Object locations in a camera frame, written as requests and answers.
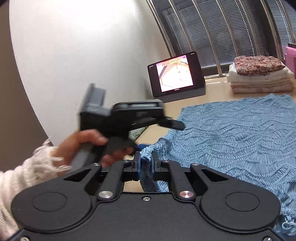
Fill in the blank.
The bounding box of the blue knitted garment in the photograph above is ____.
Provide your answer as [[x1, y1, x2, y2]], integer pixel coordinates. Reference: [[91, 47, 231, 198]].
[[140, 94, 295, 240]]

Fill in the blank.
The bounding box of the person left hand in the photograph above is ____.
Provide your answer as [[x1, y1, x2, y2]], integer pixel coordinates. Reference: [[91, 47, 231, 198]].
[[51, 129, 133, 167]]

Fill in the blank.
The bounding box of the black tablet with stand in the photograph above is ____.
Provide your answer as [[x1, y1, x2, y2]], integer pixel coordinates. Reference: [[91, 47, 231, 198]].
[[147, 52, 206, 102]]

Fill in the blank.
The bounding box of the floral folded cloth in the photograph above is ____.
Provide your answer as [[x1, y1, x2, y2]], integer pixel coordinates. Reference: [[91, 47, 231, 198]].
[[234, 56, 285, 76]]

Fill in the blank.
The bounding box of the stack of folded beige blankets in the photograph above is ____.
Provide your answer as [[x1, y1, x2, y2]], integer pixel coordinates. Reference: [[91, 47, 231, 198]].
[[226, 64, 295, 94]]

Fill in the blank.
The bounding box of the magenta small box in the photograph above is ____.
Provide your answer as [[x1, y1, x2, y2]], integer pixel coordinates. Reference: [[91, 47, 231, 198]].
[[285, 46, 296, 75]]

